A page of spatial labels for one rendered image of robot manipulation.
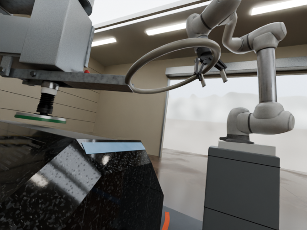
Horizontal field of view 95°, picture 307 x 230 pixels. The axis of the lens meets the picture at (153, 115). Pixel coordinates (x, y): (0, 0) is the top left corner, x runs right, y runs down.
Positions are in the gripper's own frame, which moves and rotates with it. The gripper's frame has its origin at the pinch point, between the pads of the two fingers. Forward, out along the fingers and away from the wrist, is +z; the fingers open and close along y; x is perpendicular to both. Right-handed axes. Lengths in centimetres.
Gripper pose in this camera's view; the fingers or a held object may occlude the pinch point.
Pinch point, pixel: (214, 82)
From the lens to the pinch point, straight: 85.9
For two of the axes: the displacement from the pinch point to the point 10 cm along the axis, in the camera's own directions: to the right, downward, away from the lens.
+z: 2.6, 9.5, -1.5
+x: 1.7, -2.0, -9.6
